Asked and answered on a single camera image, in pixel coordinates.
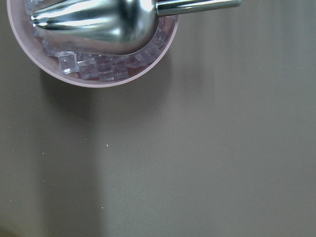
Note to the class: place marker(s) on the metal ice scoop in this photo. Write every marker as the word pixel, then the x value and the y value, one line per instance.
pixel 114 27

